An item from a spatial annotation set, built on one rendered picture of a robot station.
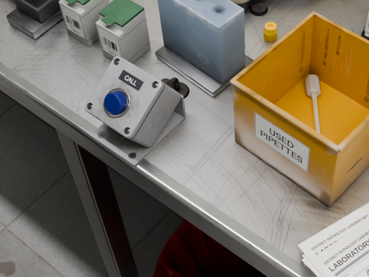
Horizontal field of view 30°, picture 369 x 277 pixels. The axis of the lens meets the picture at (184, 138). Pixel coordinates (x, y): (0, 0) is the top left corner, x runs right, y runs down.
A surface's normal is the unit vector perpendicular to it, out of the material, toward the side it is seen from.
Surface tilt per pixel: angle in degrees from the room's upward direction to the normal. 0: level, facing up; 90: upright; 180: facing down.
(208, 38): 90
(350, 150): 90
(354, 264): 0
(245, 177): 0
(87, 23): 90
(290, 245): 0
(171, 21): 90
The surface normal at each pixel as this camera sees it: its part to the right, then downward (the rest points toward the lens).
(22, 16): -0.08, -0.61
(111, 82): -0.40, -0.22
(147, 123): 0.76, 0.47
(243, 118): -0.70, 0.59
